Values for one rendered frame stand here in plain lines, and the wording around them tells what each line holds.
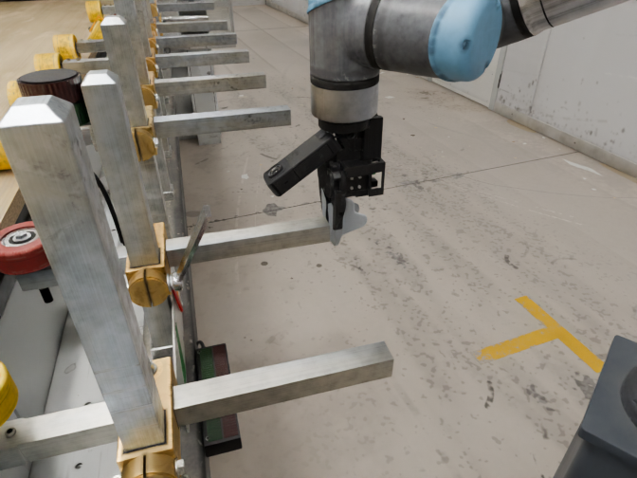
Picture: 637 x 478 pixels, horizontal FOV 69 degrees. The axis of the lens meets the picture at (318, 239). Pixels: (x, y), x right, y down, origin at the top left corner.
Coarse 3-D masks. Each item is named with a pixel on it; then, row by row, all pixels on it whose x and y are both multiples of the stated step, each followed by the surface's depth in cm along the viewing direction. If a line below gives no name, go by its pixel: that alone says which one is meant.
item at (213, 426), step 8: (208, 352) 71; (200, 360) 70; (208, 360) 70; (208, 368) 68; (208, 376) 67; (208, 424) 61; (216, 424) 61; (208, 432) 60; (216, 432) 60; (208, 440) 59
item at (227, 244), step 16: (272, 224) 72; (288, 224) 72; (304, 224) 72; (320, 224) 72; (176, 240) 68; (208, 240) 68; (224, 240) 68; (240, 240) 68; (256, 240) 69; (272, 240) 70; (288, 240) 71; (304, 240) 72; (320, 240) 72; (176, 256) 67; (208, 256) 68; (224, 256) 69; (32, 272) 62; (48, 272) 62; (32, 288) 63
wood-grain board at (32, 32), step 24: (0, 24) 194; (24, 24) 194; (48, 24) 194; (72, 24) 194; (0, 48) 155; (24, 48) 155; (48, 48) 155; (0, 72) 130; (24, 72) 130; (0, 96) 112; (0, 192) 72; (0, 216) 66
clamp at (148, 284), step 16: (160, 224) 70; (160, 240) 66; (160, 256) 63; (128, 272) 60; (144, 272) 61; (160, 272) 61; (128, 288) 60; (144, 288) 60; (160, 288) 61; (144, 304) 61
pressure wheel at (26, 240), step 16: (16, 224) 63; (32, 224) 63; (0, 240) 60; (16, 240) 60; (32, 240) 60; (0, 256) 58; (16, 256) 58; (32, 256) 59; (16, 272) 59; (48, 288) 66
